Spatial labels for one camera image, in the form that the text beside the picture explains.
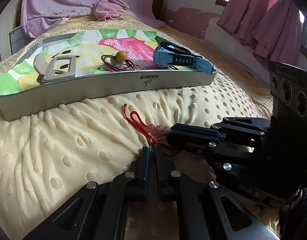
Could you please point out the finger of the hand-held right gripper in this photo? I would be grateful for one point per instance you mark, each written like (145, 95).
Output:
(191, 143)
(193, 129)

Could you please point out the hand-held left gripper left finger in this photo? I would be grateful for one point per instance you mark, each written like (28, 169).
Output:
(143, 172)

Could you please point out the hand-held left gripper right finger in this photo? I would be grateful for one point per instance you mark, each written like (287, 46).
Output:
(163, 177)

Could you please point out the blue wrist watch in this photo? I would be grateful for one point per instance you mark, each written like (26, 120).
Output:
(166, 57)

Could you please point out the grey shallow tray box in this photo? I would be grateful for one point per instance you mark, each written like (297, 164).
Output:
(93, 86)

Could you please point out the grey plastic buckle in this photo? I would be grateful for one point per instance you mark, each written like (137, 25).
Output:
(47, 76)

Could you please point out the yellow dotted blanket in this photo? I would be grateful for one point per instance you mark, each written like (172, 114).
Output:
(68, 155)

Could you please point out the pink tied curtain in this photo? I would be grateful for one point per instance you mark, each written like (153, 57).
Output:
(278, 32)
(243, 12)

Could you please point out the dark wooden board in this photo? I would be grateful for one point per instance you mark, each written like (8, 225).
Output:
(158, 5)

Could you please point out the crumpled pink towel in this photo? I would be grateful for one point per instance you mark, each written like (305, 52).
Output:
(108, 7)

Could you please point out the grey drawer cabinet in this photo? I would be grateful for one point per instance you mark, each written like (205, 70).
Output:
(18, 38)

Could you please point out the pink hanging sheet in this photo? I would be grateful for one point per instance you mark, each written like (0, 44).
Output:
(56, 0)

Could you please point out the beige wooden wardrobe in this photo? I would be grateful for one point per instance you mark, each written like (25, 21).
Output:
(8, 17)

